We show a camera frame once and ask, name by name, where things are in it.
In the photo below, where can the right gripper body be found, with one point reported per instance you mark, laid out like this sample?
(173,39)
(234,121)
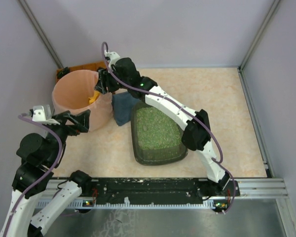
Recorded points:
(107,80)

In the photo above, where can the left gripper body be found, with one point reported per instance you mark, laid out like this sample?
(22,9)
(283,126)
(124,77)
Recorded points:
(68,124)

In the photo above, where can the yellow litter scoop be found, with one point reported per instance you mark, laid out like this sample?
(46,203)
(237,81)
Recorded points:
(94,97)

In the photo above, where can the bin with pink bag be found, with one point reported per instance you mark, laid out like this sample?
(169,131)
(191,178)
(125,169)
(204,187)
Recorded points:
(72,93)

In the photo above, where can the dark green litter box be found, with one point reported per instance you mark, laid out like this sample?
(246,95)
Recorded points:
(156,138)

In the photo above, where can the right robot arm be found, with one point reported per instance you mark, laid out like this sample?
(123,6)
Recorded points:
(197,136)

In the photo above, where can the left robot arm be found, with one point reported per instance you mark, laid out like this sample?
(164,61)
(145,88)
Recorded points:
(39,157)

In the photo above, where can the grey-blue cloth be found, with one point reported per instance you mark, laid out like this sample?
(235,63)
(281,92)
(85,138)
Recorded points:
(122,105)

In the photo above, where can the black object in tray corner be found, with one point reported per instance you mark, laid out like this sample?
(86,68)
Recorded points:
(62,72)

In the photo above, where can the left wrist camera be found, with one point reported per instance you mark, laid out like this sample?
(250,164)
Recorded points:
(42,114)

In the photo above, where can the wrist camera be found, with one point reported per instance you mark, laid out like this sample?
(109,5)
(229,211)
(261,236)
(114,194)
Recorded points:
(111,58)
(42,114)

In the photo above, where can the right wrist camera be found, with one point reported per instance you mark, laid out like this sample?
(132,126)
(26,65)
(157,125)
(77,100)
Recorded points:
(111,58)

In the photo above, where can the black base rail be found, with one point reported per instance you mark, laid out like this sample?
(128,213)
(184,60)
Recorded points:
(158,193)

